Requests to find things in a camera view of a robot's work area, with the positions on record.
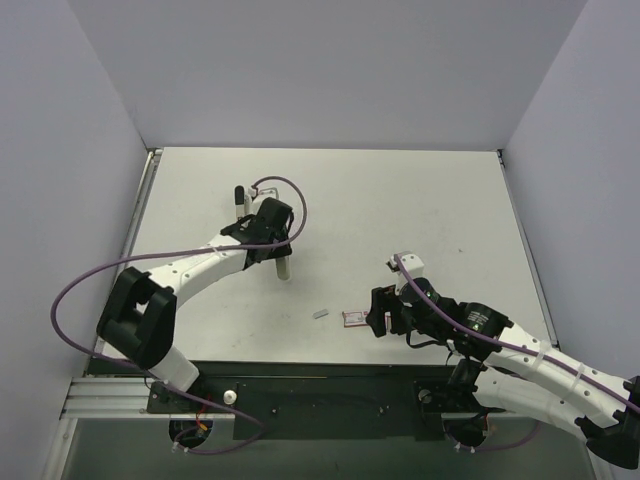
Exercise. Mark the olive green stapler cover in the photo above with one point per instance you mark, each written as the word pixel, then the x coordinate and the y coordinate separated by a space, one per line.
pixel 283 268

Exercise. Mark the aluminium frame rail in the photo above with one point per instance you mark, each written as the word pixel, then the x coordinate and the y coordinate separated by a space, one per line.
pixel 105 398

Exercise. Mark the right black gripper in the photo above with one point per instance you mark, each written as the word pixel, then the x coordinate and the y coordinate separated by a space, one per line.
pixel 379 310

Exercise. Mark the red white staple box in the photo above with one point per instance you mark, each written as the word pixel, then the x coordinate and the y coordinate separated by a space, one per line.
pixel 353 319

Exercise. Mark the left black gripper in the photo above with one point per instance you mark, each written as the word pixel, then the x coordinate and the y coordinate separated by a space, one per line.
pixel 282 248

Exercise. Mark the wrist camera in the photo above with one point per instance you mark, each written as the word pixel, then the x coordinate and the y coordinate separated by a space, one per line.
pixel 257 193
pixel 405 265

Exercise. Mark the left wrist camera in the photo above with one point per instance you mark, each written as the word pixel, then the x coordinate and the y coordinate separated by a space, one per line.
pixel 257 193

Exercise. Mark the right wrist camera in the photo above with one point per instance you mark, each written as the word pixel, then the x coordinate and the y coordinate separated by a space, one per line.
pixel 405 265

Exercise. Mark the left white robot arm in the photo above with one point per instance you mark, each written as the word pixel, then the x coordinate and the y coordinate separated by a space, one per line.
pixel 139 317

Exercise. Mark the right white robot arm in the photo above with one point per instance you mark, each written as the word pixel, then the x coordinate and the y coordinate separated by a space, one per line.
pixel 504 367

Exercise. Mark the grey staple strip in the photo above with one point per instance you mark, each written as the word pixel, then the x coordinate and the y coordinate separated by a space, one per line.
pixel 320 314

